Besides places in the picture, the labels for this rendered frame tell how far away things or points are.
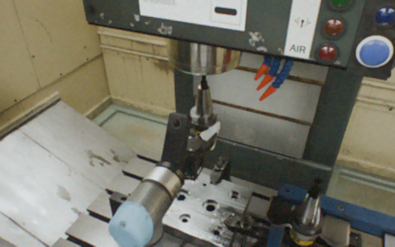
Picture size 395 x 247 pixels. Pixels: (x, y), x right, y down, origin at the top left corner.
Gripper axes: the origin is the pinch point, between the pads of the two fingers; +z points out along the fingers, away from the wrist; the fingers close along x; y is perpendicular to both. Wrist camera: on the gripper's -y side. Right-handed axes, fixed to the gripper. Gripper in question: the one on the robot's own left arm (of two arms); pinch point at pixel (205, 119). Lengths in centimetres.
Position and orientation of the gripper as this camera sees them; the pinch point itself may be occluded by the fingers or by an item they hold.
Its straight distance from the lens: 81.8
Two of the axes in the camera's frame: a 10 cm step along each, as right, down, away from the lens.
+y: 0.0, 8.1, 5.9
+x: 9.1, 2.4, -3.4
